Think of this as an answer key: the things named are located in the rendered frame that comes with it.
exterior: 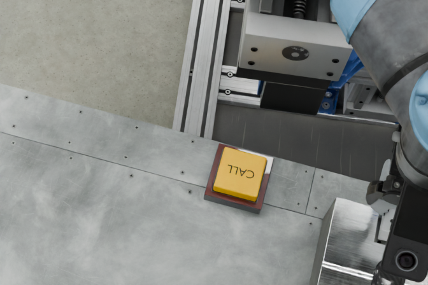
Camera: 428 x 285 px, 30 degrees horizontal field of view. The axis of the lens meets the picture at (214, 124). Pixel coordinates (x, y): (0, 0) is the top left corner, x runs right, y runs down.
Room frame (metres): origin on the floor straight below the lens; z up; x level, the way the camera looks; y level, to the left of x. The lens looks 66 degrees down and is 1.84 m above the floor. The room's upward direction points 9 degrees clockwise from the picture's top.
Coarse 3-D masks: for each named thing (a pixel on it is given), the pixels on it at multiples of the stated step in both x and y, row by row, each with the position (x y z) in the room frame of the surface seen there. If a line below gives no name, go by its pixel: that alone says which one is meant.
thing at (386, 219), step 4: (388, 212) 0.32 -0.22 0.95; (392, 212) 0.32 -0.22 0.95; (384, 216) 0.32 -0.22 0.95; (388, 216) 0.32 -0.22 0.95; (392, 216) 0.32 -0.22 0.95; (384, 220) 0.31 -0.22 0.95; (388, 220) 0.31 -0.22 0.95; (384, 224) 0.31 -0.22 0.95; (388, 224) 0.31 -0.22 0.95; (380, 228) 0.31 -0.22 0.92; (384, 228) 0.30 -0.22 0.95; (388, 228) 0.30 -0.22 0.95; (380, 232) 0.30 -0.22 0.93; (384, 232) 0.30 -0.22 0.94; (388, 232) 0.30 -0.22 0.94; (380, 236) 0.30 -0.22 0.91; (384, 236) 0.30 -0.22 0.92; (388, 236) 0.30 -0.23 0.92
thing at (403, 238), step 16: (416, 192) 0.29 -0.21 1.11; (400, 208) 0.27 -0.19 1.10; (416, 208) 0.28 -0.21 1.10; (400, 224) 0.26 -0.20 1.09; (416, 224) 0.26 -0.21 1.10; (400, 240) 0.25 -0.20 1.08; (416, 240) 0.25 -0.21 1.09; (384, 256) 0.23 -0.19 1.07; (400, 256) 0.23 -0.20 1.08; (416, 256) 0.23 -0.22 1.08; (400, 272) 0.22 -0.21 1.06; (416, 272) 0.22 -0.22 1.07
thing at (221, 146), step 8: (224, 144) 0.43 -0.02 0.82; (248, 152) 0.43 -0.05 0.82; (216, 160) 0.41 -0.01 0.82; (272, 160) 0.42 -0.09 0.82; (216, 168) 0.40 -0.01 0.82; (264, 176) 0.39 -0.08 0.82; (208, 184) 0.37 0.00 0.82; (264, 184) 0.38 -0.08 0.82; (208, 192) 0.36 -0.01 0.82; (264, 192) 0.37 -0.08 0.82; (232, 200) 0.35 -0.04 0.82; (240, 200) 0.35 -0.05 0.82; (256, 208) 0.35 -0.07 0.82
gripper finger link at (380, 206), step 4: (388, 160) 0.37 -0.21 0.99; (384, 164) 0.37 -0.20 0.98; (388, 164) 0.36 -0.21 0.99; (384, 168) 0.36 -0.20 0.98; (388, 168) 0.36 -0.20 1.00; (384, 172) 0.36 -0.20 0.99; (388, 172) 0.35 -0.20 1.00; (380, 176) 0.36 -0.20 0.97; (384, 176) 0.35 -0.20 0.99; (380, 180) 0.35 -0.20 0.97; (384, 180) 0.35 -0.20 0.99; (376, 200) 0.31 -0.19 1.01; (380, 200) 0.31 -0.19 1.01; (384, 200) 0.31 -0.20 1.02; (372, 204) 0.32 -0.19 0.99; (376, 204) 0.32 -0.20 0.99; (380, 204) 0.31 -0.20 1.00; (384, 204) 0.31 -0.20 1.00; (388, 204) 0.31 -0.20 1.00; (392, 204) 0.31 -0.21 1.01; (372, 208) 0.32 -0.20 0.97; (376, 208) 0.32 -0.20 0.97; (380, 208) 0.32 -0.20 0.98; (384, 208) 0.32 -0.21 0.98; (388, 208) 0.31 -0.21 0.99; (392, 208) 0.31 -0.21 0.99; (380, 212) 0.32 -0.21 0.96; (384, 212) 0.32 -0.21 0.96
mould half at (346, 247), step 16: (336, 208) 0.34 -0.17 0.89; (352, 208) 0.34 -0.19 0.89; (368, 208) 0.35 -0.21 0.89; (336, 224) 0.32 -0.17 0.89; (352, 224) 0.32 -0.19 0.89; (368, 224) 0.33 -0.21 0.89; (320, 240) 0.31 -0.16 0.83; (336, 240) 0.30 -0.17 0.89; (352, 240) 0.30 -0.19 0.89; (368, 240) 0.30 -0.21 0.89; (320, 256) 0.28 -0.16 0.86; (336, 256) 0.28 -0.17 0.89; (352, 256) 0.28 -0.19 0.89; (368, 256) 0.28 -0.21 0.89; (320, 272) 0.26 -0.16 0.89; (336, 272) 0.26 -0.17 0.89; (352, 272) 0.26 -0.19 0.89; (368, 272) 0.26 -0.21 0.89
